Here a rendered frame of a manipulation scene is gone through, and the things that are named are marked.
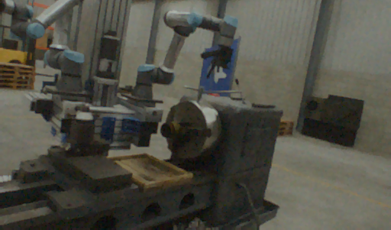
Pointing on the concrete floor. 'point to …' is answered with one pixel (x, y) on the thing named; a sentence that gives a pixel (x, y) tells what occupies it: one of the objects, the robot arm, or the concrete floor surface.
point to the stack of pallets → (16, 76)
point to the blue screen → (222, 72)
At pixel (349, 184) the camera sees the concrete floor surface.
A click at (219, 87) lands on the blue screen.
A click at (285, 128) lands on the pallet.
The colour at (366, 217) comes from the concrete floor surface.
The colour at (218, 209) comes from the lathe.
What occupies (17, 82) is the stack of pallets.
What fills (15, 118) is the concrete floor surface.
